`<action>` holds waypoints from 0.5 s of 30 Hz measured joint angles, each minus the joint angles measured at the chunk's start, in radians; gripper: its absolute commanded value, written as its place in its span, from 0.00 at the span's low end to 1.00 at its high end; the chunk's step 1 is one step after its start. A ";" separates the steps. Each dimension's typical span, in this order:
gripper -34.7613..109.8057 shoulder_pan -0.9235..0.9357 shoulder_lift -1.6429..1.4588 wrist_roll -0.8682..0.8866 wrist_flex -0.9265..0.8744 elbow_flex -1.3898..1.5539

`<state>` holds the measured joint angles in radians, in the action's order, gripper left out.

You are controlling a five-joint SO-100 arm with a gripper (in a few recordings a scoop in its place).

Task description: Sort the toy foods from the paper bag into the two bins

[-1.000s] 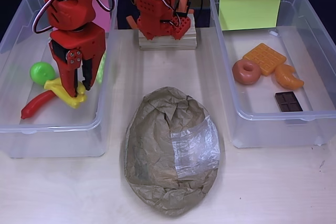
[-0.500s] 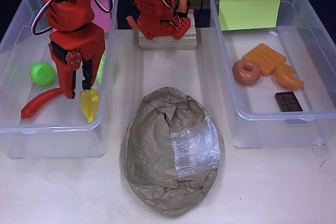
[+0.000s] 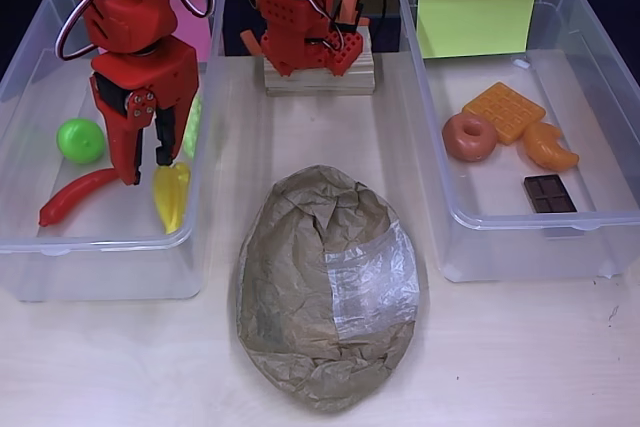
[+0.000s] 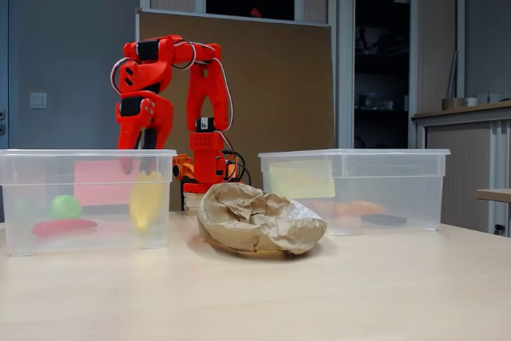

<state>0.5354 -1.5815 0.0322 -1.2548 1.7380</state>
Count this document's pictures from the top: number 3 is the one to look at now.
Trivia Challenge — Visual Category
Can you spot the light green toy lettuce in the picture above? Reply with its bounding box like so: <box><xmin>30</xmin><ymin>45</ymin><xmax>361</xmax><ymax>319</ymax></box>
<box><xmin>182</xmin><ymin>92</ymin><xmax>204</xmax><ymax>158</ymax></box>

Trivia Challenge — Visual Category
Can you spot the green toy apple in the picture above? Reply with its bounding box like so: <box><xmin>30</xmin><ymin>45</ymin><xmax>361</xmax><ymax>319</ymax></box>
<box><xmin>55</xmin><ymin>118</ymin><xmax>106</xmax><ymax>166</ymax></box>

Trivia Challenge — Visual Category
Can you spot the yellow toy banana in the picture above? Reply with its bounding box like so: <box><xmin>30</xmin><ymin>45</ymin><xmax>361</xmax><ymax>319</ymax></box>
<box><xmin>152</xmin><ymin>161</ymin><xmax>192</xmax><ymax>236</ymax></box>

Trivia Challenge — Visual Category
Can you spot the red toy chili pepper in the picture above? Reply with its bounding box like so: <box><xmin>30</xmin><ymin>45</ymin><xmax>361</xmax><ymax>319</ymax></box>
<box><xmin>38</xmin><ymin>167</ymin><xmax>121</xmax><ymax>227</ymax></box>

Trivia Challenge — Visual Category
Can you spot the brown toy donut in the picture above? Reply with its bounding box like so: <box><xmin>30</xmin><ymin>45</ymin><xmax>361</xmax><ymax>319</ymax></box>
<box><xmin>441</xmin><ymin>112</ymin><xmax>499</xmax><ymax>163</ymax></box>

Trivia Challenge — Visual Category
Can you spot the orange toy waffle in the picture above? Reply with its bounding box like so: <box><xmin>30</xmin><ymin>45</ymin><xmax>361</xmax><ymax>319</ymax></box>
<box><xmin>461</xmin><ymin>81</ymin><xmax>547</xmax><ymax>146</ymax></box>

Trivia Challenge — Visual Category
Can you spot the brown toy chocolate bar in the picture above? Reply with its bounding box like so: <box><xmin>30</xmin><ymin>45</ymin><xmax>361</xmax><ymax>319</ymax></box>
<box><xmin>523</xmin><ymin>174</ymin><xmax>578</xmax><ymax>214</ymax></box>

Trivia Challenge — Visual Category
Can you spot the pink sticky note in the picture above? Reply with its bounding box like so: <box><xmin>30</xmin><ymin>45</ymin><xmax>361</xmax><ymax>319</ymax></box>
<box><xmin>167</xmin><ymin>0</ymin><xmax>211</xmax><ymax>64</ymax></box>

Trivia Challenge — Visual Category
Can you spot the clear plastic bin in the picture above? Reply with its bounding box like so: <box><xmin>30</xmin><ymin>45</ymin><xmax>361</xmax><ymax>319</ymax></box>
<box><xmin>397</xmin><ymin>0</ymin><xmax>640</xmax><ymax>283</ymax></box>
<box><xmin>0</xmin><ymin>0</ymin><xmax>227</xmax><ymax>303</ymax></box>

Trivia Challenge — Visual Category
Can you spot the yellow-green sticky note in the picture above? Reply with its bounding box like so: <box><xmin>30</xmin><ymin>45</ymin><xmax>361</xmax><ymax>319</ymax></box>
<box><xmin>417</xmin><ymin>0</ymin><xmax>540</xmax><ymax>59</ymax></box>

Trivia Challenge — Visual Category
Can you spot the wooden base block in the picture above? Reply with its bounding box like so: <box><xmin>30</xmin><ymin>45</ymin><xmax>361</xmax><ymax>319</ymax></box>
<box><xmin>263</xmin><ymin>26</ymin><xmax>376</xmax><ymax>97</ymax></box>

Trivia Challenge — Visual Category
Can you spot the crumpled brown paper bag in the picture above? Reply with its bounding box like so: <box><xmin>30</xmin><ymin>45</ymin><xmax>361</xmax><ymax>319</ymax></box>
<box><xmin>233</xmin><ymin>164</ymin><xmax>420</xmax><ymax>416</ymax></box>

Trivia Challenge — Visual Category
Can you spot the clear plastic film bag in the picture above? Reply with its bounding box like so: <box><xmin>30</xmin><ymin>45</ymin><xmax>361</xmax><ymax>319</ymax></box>
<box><xmin>324</xmin><ymin>219</ymin><xmax>420</xmax><ymax>343</ymax></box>

